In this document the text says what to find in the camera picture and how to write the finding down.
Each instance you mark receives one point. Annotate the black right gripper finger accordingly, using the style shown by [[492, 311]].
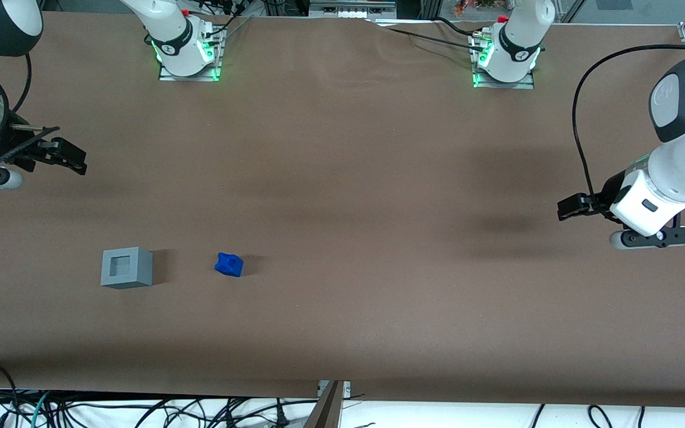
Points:
[[72, 167], [72, 150]]

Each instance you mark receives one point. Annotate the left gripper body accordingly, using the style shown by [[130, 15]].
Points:
[[605, 199]]

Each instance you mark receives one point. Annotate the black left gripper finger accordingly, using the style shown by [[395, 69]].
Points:
[[594, 203], [569, 208]]

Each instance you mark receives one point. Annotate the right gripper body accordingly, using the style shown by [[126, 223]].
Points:
[[16, 150]]

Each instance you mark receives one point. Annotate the blue plastic part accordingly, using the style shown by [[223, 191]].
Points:
[[229, 265]]

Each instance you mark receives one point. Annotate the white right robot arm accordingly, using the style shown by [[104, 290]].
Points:
[[170, 35]]

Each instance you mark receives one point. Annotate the gray cube base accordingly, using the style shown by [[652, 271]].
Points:
[[126, 267]]

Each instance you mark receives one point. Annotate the brown table cover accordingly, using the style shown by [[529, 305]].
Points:
[[342, 178]]

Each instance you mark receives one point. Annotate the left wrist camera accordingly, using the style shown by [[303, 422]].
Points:
[[660, 236]]

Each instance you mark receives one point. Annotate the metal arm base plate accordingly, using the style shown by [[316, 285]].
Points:
[[527, 85], [200, 77]]

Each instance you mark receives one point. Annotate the metal table bracket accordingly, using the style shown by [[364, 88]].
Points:
[[327, 410]]

